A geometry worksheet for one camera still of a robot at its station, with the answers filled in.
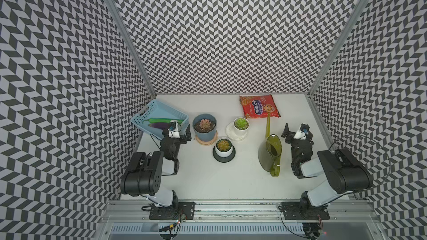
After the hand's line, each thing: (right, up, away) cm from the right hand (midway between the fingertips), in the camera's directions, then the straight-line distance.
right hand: (294, 127), depth 89 cm
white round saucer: (-34, -4, +10) cm, 36 cm away
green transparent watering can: (-13, -13, 0) cm, 19 cm away
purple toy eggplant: (-77, 0, +12) cm, 78 cm away
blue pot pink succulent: (-49, +1, 0) cm, 49 cm away
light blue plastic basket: (-83, +10, +20) cm, 86 cm away
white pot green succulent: (-29, 0, +2) cm, 29 cm away
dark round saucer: (-39, -17, 0) cm, 42 cm away
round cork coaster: (-47, -9, +3) cm, 48 cm away
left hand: (-63, +1, +2) cm, 63 cm away
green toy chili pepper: (-80, +2, +20) cm, 82 cm away
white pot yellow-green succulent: (-39, -9, -4) cm, 40 cm away
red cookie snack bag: (-15, +12, +19) cm, 27 cm away
